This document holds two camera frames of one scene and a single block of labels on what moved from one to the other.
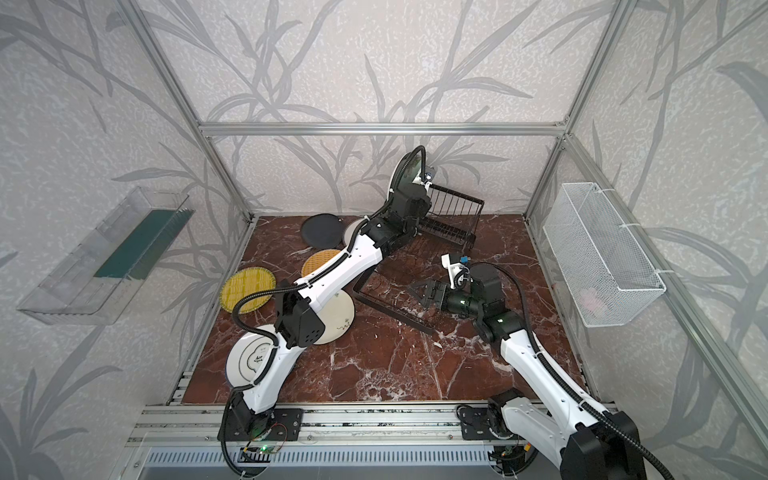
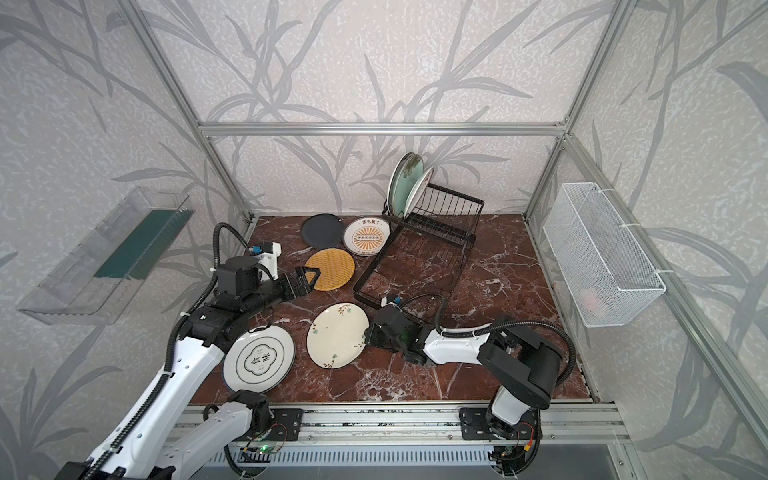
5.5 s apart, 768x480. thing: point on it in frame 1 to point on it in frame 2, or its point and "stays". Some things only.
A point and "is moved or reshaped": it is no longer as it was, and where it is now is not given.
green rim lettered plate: x=405 y=172 stays
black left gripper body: x=411 y=182 to x=293 y=285
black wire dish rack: x=451 y=226 stays
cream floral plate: x=337 y=317 is moved or reshaped
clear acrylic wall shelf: x=93 y=282 stays
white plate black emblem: x=248 y=354 stays
